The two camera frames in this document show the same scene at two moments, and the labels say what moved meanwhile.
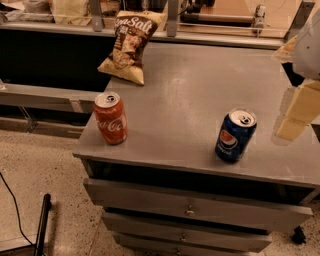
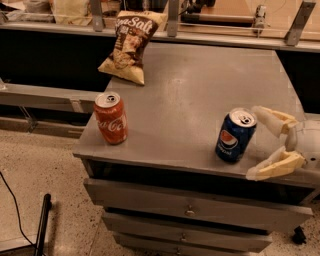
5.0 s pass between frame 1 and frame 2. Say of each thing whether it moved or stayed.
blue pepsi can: stayed
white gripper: moved
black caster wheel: stayed
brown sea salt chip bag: stayed
